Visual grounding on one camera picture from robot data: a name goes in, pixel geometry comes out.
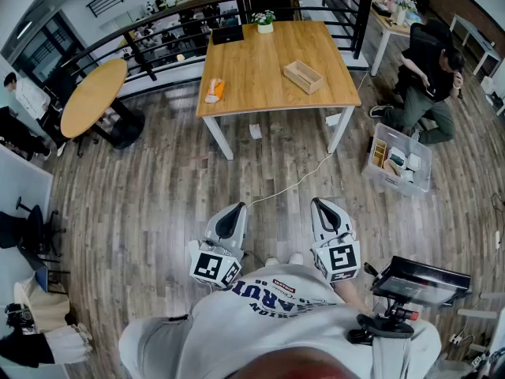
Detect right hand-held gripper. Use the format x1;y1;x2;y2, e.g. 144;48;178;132
310;197;362;284

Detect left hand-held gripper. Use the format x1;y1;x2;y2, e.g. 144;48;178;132
188;202;249;290

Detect orange snack packet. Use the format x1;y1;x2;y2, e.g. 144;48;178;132
204;77;226;104

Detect person's right forearm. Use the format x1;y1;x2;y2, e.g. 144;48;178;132
331;276;376;317

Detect black rectangular box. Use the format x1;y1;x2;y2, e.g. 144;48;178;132
211;24;245;46

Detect round wooden lid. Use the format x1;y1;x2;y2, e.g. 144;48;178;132
382;158;402;178

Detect wooden divided organizer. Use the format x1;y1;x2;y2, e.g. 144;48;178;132
372;137;388;169

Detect clear plastic storage bin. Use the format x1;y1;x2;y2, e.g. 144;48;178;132
361;122;433;197

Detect person's grey printed shirt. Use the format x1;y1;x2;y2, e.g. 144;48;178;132
118;265;443;379

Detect black monitor screen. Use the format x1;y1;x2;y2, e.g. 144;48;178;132
370;255;473;308

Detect square wooden table white legs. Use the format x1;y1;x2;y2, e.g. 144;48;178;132
195;20;363;161

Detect round wooden table black base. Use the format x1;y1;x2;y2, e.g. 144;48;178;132
60;58;146;152

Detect beige ribbed side table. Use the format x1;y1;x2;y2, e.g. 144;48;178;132
13;276;73;333

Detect black metal railing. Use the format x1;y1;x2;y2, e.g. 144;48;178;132
61;0;375;94

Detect potted flowers white pot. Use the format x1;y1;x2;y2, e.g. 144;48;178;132
251;9;277;35

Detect wooden top table white legs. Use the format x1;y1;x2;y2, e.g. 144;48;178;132
368;0;426;77

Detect pastel flower bouquet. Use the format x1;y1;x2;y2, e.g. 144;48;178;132
390;0;418;26

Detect white desk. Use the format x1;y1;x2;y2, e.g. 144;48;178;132
449;13;504;77

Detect white cable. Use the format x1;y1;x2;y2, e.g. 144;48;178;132
246;71;370;209

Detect black monitor mount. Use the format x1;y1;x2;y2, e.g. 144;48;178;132
346;304;420;346

